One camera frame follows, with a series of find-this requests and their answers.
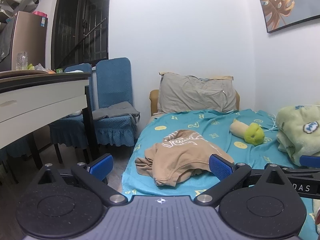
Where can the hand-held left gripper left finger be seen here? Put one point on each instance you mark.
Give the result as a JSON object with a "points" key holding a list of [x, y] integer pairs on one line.
{"points": [[101, 166]]}

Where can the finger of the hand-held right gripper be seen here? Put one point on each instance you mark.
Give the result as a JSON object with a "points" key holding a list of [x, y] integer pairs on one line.
{"points": [[310, 160]]}

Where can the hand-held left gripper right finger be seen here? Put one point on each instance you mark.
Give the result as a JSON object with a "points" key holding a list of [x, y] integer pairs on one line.
{"points": [[221, 168]]}

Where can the tan printed t-shirt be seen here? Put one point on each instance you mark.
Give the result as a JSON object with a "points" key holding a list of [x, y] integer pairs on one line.
{"points": [[180, 155]]}

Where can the light green fleece blanket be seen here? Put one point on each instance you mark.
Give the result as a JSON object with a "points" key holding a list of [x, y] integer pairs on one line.
{"points": [[297, 130]]}

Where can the teal patterned bed sheet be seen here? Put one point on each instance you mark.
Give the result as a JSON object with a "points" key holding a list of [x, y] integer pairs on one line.
{"points": [[200, 127]]}

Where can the green and yellow plush toy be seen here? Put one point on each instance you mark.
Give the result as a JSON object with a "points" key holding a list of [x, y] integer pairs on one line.
{"points": [[253, 135]]}

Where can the grey seat cushion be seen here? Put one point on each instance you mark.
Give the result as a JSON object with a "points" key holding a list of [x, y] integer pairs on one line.
{"points": [[117, 110]]}

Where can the white bag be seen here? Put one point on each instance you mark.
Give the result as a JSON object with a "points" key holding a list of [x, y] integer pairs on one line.
{"points": [[75, 113]]}

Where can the grey pillow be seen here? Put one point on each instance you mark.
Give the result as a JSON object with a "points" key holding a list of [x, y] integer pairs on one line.
{"points": [[195, 92]]}

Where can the blue covered chair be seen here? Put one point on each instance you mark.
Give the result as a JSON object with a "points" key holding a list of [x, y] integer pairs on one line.
{"points": [[112, 80], [80, 68]]}

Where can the small green cup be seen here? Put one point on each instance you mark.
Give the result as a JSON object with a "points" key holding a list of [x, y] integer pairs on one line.
{"points": [[59, 71]]}

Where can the plastic bag of food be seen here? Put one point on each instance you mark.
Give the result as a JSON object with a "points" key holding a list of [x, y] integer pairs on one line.
{"points": [[40, 68]]}

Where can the clear glass pitcher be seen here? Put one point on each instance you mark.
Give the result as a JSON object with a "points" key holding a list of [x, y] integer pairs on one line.
{"points": [[22, 61]]}

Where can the dark barred window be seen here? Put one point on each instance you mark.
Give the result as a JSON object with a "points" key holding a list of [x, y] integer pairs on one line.
{"points": [[75, 30]]}

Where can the brown refrigerator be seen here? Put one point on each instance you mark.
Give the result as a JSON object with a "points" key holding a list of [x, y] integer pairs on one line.
{"points": [[27, 37]]}

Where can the dark patterned cloth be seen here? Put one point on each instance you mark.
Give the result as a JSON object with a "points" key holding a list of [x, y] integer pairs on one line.
{"points": [[5, 42]]}

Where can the pink lid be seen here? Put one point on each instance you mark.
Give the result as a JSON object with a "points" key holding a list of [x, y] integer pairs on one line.
{"points": [[40, 13]]}

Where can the gold leaf wall picture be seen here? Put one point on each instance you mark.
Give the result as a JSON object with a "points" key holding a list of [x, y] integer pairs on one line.
{"points": [[277, 5]]}

